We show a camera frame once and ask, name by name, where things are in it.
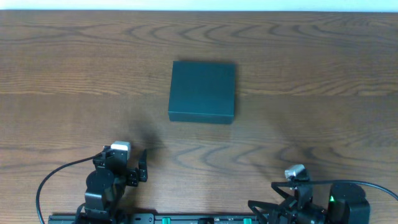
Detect dark green hinged box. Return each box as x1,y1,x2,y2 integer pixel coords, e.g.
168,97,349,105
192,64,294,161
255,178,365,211
168,61,236,124

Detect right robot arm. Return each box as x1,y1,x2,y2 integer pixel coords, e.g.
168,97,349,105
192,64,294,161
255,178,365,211
248,179,371,224

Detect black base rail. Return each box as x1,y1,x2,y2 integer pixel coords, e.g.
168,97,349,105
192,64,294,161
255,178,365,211
48,213,260,224

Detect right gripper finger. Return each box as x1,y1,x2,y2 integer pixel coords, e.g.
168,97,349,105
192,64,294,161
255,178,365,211
248,200,279,224
271,181,295,199

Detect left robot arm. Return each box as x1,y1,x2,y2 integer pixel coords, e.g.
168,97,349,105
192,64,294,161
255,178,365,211
73,146,148,224

